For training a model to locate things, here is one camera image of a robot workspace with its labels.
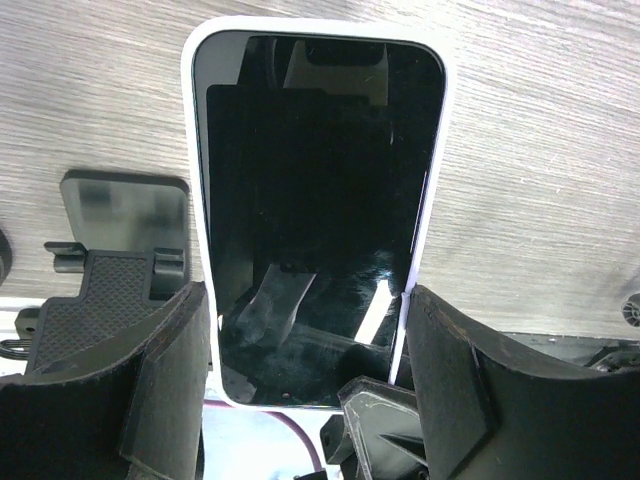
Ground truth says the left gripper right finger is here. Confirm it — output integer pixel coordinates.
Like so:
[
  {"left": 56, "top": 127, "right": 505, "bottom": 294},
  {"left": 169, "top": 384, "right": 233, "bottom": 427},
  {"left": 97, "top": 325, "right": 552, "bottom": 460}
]
[{"left": 407, "top": 286, "right": 639, "bottom": 479}]

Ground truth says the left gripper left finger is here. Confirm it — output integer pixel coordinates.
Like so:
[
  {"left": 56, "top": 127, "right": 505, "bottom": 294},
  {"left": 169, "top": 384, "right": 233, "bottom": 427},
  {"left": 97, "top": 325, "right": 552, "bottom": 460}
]
[{"left": 1, "top": 282, "right": 210, "bottom": 479}]

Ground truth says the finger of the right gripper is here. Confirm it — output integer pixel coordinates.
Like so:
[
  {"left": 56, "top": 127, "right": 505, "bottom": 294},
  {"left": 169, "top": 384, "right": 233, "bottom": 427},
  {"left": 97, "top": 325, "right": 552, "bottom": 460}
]
[{"left": 320, "top": 377, "right": 428, "bottom": 480}]

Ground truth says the lilac case phone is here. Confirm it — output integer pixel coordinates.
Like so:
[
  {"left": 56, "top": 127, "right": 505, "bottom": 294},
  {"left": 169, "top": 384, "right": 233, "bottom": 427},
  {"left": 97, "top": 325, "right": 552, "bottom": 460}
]
[{"left": 181, "top": 16, "right": 456, "bottom": 410}]

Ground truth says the black phone stand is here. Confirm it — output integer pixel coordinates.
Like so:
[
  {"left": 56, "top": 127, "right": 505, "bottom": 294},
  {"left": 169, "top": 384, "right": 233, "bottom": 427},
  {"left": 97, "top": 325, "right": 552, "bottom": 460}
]
[{"left": 0, "top": 230, "right": 13, "bottom": 284}]

